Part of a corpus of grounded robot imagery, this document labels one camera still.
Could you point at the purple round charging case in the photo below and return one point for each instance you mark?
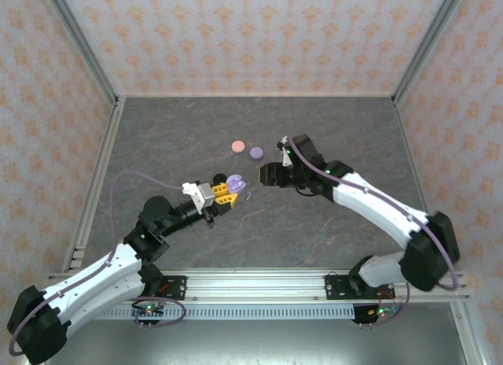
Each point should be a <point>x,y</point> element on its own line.
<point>256,153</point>
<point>235,184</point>

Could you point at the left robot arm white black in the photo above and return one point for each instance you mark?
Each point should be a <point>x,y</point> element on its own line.
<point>90,270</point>

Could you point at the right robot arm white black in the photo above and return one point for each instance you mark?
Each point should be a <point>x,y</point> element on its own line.
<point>373,207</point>

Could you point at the pink round charging case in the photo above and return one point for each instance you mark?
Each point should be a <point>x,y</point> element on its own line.
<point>238,146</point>

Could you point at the controller board with LED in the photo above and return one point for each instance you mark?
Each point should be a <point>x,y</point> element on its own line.
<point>148,310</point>
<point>379,312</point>

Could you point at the aluminium side rail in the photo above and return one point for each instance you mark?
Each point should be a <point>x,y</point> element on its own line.
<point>410,152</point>
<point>99,172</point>

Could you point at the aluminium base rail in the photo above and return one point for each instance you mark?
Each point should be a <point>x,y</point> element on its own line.
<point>255,286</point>

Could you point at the aluminium frame post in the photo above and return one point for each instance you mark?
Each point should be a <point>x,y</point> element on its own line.
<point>83,46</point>
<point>427,46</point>

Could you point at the aluminium lower frame rail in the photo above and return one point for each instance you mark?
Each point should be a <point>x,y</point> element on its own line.
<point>469,333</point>

